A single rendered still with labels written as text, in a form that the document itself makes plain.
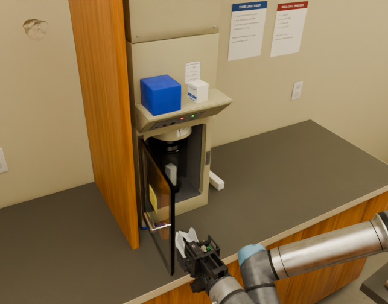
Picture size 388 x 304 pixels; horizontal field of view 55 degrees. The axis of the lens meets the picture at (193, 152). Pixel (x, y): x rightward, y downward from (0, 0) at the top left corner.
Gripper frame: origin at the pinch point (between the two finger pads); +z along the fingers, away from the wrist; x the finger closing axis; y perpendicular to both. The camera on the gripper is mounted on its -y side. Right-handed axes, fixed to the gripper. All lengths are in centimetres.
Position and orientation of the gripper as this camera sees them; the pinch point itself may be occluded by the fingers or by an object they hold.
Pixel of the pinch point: (180, 237)
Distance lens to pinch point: 103.8
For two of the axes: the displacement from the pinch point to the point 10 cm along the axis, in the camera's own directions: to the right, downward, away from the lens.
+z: -5.0, -4.9, 7.2
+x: -8.7, 2.5, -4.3
